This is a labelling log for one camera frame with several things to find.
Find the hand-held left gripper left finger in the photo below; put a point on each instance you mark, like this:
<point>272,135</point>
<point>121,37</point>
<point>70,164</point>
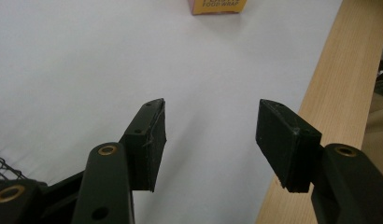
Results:
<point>144,149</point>

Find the yellow food wrap box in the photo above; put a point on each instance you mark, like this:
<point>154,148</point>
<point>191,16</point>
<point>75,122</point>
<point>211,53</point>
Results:
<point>216,6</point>

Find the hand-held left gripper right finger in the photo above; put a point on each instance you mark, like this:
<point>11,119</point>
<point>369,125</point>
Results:
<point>289,146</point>

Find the light wooden table edge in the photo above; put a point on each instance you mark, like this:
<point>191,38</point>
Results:
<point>342,93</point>

